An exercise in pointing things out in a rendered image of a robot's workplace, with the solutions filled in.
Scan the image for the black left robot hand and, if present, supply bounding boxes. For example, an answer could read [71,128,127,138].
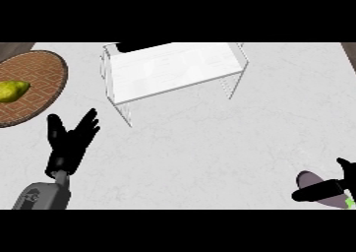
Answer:
[44,107,102,180]

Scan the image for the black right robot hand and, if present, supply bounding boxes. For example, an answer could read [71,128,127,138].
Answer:
[291,157,356,211]

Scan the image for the purple eggplant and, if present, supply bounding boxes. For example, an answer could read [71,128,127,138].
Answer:
[295,170,356,211]

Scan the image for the brown round woven tray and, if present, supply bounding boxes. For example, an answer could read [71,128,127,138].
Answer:
[0,49,69,129]

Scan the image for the white tiered shelf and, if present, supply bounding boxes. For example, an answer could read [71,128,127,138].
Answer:
[99,42,251,128]

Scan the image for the yellow-green lemon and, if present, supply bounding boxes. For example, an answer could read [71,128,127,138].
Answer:
[0,80,32,104]

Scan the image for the black object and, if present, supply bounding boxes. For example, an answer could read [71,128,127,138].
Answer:
[115,42,172,54]

